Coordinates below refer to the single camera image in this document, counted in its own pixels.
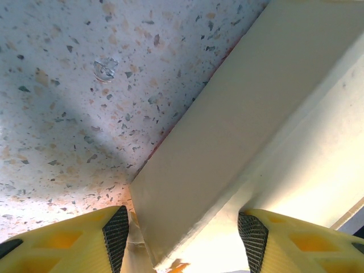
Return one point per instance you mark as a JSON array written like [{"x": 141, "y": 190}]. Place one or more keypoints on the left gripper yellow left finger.
[{"x": 65, "y": 244}]

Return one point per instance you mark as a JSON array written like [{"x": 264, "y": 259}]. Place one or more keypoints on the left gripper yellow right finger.
[{"x": 301, "y": 244}]

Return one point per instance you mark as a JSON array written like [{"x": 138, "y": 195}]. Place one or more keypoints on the yellow paper box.
[{"x": 241, "y": 128}]

